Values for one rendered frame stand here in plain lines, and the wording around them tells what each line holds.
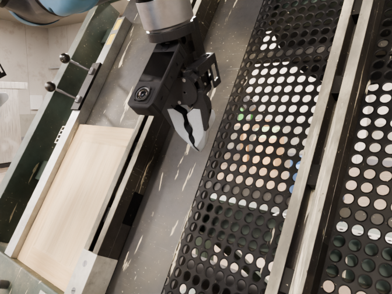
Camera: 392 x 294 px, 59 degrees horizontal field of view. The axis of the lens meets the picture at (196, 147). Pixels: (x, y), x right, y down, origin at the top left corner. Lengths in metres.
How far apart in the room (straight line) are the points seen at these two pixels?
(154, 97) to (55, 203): 0.81
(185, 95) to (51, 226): 0.78
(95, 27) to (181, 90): 1.17
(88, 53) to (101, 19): 0.17
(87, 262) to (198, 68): 0.58
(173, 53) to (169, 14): 0.05
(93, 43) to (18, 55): 11.93
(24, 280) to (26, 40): 12.84
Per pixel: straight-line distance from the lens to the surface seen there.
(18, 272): 1.20
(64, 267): 1.08
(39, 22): 0.57
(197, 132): 0.56
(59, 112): 1.54
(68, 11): 0.42
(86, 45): 1.62
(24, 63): 13.62
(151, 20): 0.50
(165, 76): 0.48
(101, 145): 1.15
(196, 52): 0.55
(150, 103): 0.46
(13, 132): 8.17
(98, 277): 0.92
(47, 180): 1.27
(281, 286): 0.62
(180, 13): 0.50
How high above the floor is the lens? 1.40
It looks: 8 degrees down
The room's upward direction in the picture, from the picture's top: straight up
